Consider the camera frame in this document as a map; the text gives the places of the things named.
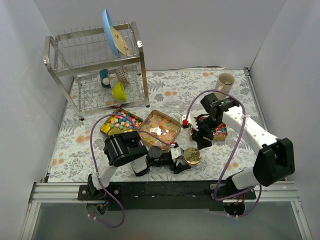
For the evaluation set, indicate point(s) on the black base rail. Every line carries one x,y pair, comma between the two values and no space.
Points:
163,195

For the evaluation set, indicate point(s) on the gold round jar lid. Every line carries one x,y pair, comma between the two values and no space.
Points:
192,156

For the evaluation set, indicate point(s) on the gold tin of star candies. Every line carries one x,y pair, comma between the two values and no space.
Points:
121,122

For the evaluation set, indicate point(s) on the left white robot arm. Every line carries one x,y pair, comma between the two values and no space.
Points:
127,148

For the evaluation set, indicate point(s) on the aluminium frame rail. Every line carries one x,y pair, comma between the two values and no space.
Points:
78,192

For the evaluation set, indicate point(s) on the cream floral plate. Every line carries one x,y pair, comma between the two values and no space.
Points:
120,42

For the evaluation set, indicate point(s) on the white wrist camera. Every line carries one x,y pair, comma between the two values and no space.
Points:
189,122
176,153

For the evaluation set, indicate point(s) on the floral table mat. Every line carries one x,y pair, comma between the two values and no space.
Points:
81,140

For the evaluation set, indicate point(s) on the blue white mug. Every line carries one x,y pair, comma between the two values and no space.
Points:
103,78

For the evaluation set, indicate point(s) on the gold tin of gummy candies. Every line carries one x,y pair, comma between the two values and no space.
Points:
157,128

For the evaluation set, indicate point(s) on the steel dish rack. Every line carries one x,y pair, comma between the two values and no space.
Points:
74,60

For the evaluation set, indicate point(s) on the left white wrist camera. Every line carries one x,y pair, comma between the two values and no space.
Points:
176,153

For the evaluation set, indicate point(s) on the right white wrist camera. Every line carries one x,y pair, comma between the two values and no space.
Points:
189,122

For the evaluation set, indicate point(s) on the lime green bowl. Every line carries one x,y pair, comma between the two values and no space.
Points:
118,92

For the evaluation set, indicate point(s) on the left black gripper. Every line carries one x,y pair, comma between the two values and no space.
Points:
172,161

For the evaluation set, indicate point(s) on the blue plate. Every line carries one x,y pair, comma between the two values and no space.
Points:
106,25

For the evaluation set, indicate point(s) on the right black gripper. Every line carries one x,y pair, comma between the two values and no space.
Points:
201,133

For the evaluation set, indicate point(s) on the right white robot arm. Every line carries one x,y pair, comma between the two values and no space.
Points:
274,156

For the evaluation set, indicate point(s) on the beige ceramic mug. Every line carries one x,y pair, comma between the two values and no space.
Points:
225,82

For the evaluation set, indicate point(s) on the patterned ceramic cup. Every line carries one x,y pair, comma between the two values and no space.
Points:
122,75

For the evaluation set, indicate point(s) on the gold tin of lollipops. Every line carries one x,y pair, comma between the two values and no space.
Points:
219,134

